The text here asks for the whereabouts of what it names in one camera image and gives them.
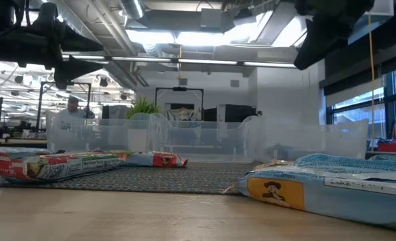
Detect green potted plant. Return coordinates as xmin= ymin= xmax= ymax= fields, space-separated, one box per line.
xmin=125 ymin=96 xmax=161 ymax=120

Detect black equipment box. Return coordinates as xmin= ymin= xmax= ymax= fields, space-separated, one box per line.
xmin=217 ymin=104 xmax=258 ymax=123

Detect white plant pot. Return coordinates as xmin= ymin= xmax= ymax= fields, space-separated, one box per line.
xmin=127 ymin=128 xmax=156 ymax=152

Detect person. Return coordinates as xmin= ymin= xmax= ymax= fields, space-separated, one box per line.
xmin=56 ymin=96 xmax=96 ymax=131

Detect red storage bin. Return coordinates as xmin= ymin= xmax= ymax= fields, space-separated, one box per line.
xmin=377 ymin=140 xmax=396 ymax=154

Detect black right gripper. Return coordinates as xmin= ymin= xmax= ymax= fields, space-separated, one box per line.
xmin=292 ymin=0 xmax=375 ymax=71

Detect blue and red granola bar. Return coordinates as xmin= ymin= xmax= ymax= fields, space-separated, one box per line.
xmin=116 ymin=150 xmax=189 ymax=168

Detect light blue Quaker granola bar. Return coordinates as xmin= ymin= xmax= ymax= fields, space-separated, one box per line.
xmin=223 ymin=159 xmax=396 ymax=234

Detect long ceiling light bar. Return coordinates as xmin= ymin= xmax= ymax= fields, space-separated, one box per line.
xmin=61 ymin=54 xmax=298 ymax=69

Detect black metal frame stand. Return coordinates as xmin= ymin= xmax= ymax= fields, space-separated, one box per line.
xmin=155 ymin=86 xmax=205 ymax=122
xmin=35 ymin=81 xmax=92 ymax=132

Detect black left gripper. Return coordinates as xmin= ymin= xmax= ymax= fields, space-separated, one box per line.
xmin=0 ymin=2 xmax=104 ymax=90

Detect dark grey woven mat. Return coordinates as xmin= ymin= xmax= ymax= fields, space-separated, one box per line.
xmin=0 ymin=157 xmax=263 ymax=196

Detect clear plastic bin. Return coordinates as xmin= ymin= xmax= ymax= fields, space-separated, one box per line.
xmin=247 ymin=115 xmax=370 ymax=161
xmin=151 ymin=113 xmax=262 ymax=164
xmin=45 ymin=110 xmax=168 ymax=155

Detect red and green granola bar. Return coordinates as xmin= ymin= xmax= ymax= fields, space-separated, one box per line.
xmin=0 ymin=151 xmax=126 ymax=183

